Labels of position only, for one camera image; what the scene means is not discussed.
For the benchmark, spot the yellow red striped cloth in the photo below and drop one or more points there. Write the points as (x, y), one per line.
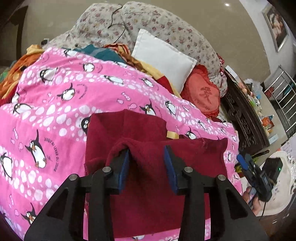
(123, 51)

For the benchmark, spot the red embroidered cushion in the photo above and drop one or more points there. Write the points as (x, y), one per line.
(201, 92)

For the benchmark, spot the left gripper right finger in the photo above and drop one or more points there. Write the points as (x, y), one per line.
(231, 217)

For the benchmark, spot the white ornate chair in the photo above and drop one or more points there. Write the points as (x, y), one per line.
(283, 191)

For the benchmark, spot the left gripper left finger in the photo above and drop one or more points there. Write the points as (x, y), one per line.
(63, 215)

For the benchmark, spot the pink penguin blanket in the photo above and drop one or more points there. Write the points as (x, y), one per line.
(43, 125)

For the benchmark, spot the dark carved wooden cabinet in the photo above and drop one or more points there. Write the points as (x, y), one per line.
(238, 110)

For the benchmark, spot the floral grey quilt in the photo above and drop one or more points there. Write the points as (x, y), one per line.
(105, 23)

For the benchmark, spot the white square pillow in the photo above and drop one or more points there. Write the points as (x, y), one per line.
(175, 65)

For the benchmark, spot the orange patterned cloth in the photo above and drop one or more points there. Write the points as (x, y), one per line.
(10, 82)

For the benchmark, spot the teal cloth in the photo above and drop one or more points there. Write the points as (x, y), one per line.
(104, 54)

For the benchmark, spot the framed wall picture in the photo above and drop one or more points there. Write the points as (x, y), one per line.
(276, 26)

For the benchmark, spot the dark red fleece garment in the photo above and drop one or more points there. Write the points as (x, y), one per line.
(147, 204)

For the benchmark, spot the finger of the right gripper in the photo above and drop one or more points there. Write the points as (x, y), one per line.
(243, 163)
(260, 154)

